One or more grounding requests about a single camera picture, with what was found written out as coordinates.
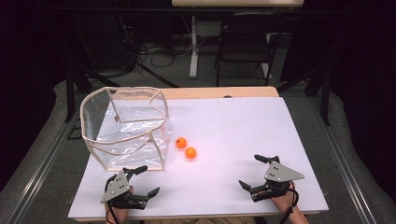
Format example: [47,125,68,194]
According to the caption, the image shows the black chair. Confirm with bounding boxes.
[214,12,289,88]

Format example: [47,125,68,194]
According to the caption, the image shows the hand-held gripper cable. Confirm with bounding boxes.
[105,175,120,224]
[278,183,301,224]

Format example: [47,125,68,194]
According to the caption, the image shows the person's right hand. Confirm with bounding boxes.
[270,181,302,215]

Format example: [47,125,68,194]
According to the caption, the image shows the beige desk white legs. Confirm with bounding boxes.
[171,0,304,79]

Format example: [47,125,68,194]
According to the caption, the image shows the white table cover sheet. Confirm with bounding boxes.
[67,96,330,220]

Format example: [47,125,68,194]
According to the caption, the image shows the person's left hand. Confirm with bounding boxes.
[105,185,135,224]

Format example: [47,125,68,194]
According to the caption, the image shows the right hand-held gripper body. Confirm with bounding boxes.
[250,155,305,203]

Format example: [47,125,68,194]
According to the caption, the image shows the left hand-held gripper cable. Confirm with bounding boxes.
[105,175,120,224]

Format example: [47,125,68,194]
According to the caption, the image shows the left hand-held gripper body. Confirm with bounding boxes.
[100,169,149,210]

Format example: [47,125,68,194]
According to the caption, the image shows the clear plastic bag beige trim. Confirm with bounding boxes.
[79,86,173,172]

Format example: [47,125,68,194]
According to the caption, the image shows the wooden table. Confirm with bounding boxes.
[73,86,323,222]

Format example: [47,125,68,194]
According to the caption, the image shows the tangle of floor cables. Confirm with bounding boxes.
[124,31,194,69]

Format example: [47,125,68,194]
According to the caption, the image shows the black metal stand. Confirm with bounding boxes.
[276,66,332,127]
[64,62,120,124]

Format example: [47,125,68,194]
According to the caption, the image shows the right hand-held gripper cable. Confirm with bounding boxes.
[278,183,301,224]

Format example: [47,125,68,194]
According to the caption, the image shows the grey metal floor rail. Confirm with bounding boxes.
[1,111,82,224]
[307,96,378,224]

